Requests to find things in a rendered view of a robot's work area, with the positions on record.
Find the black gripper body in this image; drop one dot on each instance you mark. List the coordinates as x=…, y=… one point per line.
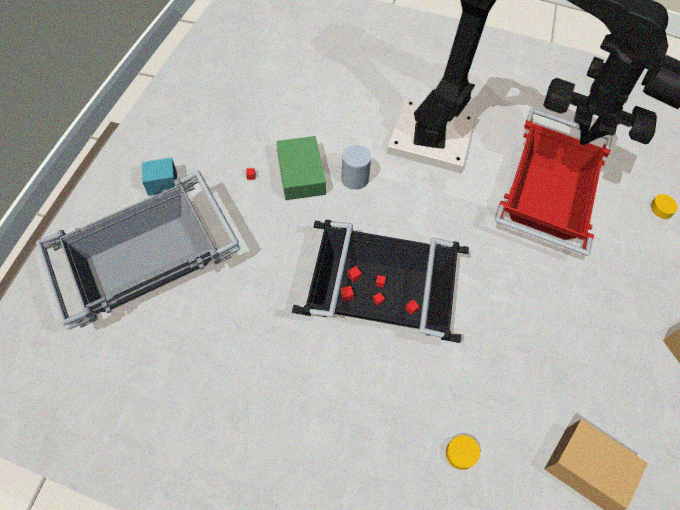
x=605, y=101

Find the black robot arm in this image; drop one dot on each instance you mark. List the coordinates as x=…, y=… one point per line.
x=637, y=41

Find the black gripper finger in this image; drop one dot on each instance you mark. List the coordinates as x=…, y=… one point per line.
x=598, y=130
x=584, y=127

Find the teal cube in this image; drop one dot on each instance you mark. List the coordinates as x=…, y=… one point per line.
x=158, y=175

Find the green rectangular block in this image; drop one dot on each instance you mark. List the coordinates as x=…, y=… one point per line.
x=301, y=168

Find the yellow round disc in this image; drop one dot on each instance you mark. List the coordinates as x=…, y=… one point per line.
x=664, y=206
x=462, y=452

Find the light grey cylinder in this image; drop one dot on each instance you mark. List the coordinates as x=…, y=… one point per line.
x=356, y=161

